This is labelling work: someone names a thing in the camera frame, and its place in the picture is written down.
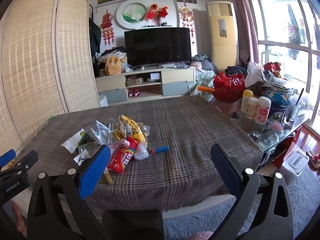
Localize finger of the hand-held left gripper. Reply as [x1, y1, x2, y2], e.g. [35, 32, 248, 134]
[0, 151, 39, 180]
[0, 149, 16, 167]

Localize red snack packet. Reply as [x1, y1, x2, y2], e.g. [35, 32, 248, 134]
[107, 137, 139, 174]

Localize blue snack bag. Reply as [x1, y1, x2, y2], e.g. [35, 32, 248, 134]
[265, 90, 290, 119]

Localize grey plaid cloth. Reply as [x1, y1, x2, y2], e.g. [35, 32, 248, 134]
[19, 95, 264, 212]

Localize glass table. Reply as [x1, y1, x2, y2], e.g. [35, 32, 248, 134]
[215, 102, 313, 173]

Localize grey shaggy rug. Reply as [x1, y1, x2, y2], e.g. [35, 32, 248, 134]
[162, 162, 320, 240]

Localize red basket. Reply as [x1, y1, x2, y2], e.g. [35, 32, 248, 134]
[212, 72, 246, 104]

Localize clear plastic container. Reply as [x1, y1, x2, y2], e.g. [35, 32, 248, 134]
[282, 145, 310, 177]

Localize white green carton box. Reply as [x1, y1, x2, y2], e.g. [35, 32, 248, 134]
[61, 129, 87, 153]

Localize window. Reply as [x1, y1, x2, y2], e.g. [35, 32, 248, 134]
[246, 0, 320, 90]

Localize round flower picture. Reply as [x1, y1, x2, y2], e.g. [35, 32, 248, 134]
[115, 2, 148, 29]

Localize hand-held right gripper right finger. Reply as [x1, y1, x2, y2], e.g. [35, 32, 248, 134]
[210, 144, 293, 240]

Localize pile of clothes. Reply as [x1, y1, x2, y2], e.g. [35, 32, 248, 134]
[98, 46, 133, 77]

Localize cream standing air conditioner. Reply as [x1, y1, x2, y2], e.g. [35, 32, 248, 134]
[206, 1, 238, 72]

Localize person's left forearm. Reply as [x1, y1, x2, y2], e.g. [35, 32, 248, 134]
[11, 200, 27, 238]

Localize white bottle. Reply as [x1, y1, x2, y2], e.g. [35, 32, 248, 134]
[246, 97, 259, 119]

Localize red flower bouquet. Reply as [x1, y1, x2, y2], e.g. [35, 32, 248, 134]
[145, 4, 168, 27]

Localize pink hairbrush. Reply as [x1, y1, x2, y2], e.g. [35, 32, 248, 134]
[270, 119, 284, 133]

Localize pink label bottle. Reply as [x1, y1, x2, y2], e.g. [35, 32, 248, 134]
[254, 96, 272, 125]

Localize pink fleece clothing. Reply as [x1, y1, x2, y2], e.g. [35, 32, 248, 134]
[194, 231, 214, 240]

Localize pink curtain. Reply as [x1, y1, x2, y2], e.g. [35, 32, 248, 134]
[229, 0, 259, 64]

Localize ribbed glass cup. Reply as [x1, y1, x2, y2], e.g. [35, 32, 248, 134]
[284, 103, 301, 126]

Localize yellow snack packet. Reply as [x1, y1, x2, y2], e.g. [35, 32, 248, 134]
[113, 114, 150, 143]

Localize beige television stand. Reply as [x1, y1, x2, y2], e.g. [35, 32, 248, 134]
[95, 66, 197, 105]

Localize white tissue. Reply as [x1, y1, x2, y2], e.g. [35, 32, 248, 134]
[134, 140, 150, 160]

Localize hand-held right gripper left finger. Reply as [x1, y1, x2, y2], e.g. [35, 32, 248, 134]
[27, 145, 112, 240]

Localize white table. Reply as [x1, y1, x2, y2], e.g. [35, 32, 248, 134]
[160, 194, 237, 219]

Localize red foil packaging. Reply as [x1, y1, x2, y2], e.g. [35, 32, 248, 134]
[264, 62, 283, 77]

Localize slipper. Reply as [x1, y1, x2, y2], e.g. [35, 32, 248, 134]
[305, 150, 320, 169]

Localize pile of floral cloth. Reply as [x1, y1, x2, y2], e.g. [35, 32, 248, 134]
[191, 54, 218, 95]

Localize cardboard boxes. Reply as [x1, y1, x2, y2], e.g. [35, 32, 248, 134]
[125, 77, 144, 87]

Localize yellow cap bottle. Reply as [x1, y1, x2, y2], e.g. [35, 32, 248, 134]
[241, 89, 253, 112]

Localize clear plastic packaging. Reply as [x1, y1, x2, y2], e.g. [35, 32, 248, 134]
[84, 120, 115, 145]

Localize black television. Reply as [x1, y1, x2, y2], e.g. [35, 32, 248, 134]
[124, 27, 192, 67]

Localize clear glass with straw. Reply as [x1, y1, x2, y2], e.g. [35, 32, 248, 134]
[286, 88, 304, 123]

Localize white plastic bag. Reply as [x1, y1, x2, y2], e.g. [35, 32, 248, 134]
[245, 62, 265, 88]

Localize dark hanging coat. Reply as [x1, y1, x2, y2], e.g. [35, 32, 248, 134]
[88, 5, 102, 58]

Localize red hanging ornament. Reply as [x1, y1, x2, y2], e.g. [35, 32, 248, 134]
[100, 9, 116, 47]
[179, 3, 195, 38]

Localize bamboo folding screen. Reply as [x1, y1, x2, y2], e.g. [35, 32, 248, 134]
[0, 0, 100, 155]

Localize yellow bag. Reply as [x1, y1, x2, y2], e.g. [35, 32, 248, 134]
[104, 56, 122, 76]

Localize blue and red marker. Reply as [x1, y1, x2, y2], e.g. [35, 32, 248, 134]
[149, 146, 170, 155]

